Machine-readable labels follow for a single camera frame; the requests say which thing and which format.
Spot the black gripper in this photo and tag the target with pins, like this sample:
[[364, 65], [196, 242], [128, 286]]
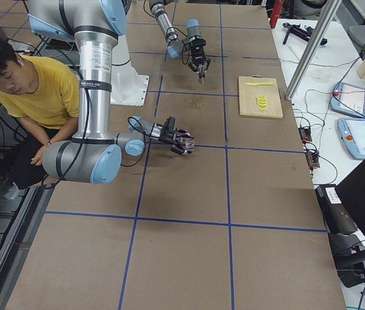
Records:
[[198, 55], [167, 138]]

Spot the clear glass beaker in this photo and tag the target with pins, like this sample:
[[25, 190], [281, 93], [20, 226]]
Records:
[[190, 144]]

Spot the steel jigger measuring cup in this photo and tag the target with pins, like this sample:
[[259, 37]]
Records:
[[201, 74]]

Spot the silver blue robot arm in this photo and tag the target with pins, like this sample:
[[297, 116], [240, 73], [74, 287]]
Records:
[[94, 154], [177, 41]]

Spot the yellow plastic knife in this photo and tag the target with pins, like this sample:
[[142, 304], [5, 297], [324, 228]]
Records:
[[255, 84]]

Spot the bamboo cutting board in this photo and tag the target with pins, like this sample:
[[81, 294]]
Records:
[[247, 98]]

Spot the crumpled clear plastic wrap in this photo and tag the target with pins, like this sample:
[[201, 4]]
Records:
[[320, 75]]

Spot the person in yellow shirt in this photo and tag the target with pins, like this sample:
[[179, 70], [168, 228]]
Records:
[[43, 94]]

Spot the far blue teach pendant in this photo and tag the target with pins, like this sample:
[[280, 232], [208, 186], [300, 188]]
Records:
[[348, 99]]

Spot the blue teach pendant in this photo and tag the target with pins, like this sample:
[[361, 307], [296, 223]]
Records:
[[352, 134], [348, 99]]

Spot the near blue teach pendant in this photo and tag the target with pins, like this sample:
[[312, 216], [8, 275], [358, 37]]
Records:
[[352, 134]]

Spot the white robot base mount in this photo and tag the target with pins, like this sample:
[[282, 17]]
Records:
[[128, 87]]

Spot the aluminium frame post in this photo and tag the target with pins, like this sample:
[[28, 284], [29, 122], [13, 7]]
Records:
[[322, 24]]

